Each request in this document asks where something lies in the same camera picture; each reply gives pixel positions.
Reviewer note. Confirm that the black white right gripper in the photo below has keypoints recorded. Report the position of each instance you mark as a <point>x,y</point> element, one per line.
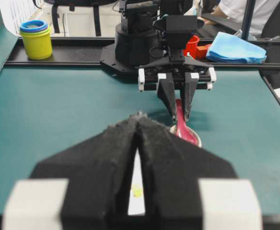
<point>165,73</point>

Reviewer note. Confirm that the red block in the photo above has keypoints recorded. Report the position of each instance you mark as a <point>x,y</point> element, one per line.
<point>201,51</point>

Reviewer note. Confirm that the red plastic cup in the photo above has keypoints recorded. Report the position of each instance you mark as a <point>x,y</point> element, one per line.
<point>191,46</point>

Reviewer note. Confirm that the small yellow hexagonal block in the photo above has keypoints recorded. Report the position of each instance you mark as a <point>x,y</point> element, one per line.
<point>137,190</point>

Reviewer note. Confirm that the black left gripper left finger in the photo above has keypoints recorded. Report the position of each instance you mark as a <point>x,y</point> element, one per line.
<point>75,189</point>

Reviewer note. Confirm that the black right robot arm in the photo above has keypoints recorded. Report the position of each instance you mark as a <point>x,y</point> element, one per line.
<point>149,44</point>

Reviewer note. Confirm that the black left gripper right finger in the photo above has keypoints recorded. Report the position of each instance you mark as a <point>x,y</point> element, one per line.
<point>189,188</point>

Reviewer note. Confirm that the small white spoon rest dish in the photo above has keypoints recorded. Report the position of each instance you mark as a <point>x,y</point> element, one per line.
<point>195,139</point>

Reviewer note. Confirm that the red plastic spoon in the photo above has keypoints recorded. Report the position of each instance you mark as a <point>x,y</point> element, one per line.
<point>181,123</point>

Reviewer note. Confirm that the blue folded cloth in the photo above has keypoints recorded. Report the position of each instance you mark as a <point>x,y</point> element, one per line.
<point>232,49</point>

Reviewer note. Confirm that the person in white shirt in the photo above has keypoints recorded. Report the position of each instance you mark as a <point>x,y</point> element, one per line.
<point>234,10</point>

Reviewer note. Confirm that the black table frame rail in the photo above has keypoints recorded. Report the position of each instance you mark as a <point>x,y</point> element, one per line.
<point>93,52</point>

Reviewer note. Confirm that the stacked yellow green blue cups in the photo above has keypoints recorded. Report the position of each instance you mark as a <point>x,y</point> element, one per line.
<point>36,39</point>

